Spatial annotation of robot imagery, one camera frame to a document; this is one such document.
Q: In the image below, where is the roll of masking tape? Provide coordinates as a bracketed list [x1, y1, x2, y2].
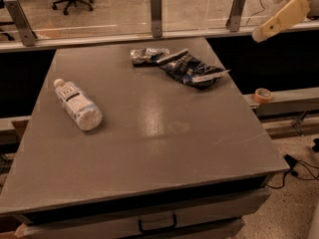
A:
[254, 88, 272, 104]

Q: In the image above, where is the black drawer handle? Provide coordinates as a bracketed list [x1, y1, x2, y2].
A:
[138, 213, 177, 234]

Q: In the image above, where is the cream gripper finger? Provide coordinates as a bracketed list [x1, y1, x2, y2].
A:
[252, 28, 266, 43]
[261, 0, 310, 38]

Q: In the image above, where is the clear plastic water bottle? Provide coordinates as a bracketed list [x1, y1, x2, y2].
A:
[54, 79, 103, 131]

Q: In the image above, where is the crushed Red Bull can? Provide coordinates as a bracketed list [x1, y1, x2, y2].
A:
[130, 48, 169, 65]

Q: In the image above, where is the middle metal glass bracket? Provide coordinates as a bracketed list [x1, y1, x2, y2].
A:
[151, 0, 162, 38]

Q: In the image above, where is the blue Kettle chip bag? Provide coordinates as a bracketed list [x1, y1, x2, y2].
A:
[157, 49, 228, 89]

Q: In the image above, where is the metal glass bracket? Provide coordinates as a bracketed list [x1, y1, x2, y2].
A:
[151, 0, 162, 38]
[226, 0, 246, 32]
[4, 0, 37, 47]

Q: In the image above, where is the right metal glass bracket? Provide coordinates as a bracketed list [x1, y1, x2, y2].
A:
[226, 0, 246, 32]

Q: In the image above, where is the glass partition panel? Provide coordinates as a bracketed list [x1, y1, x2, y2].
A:
[0, 0, 319, 45]

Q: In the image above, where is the black floor cable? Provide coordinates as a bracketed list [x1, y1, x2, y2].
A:
[266, 153, 319, 190]

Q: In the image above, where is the left metal glass bracket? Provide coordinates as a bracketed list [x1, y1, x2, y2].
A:
[4, 0, 37, 47]

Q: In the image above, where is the grey table drawer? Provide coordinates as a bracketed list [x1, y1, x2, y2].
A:
[15, 188, 270, 239]

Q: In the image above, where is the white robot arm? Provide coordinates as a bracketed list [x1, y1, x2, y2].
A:
[252, 0, 319, 43]

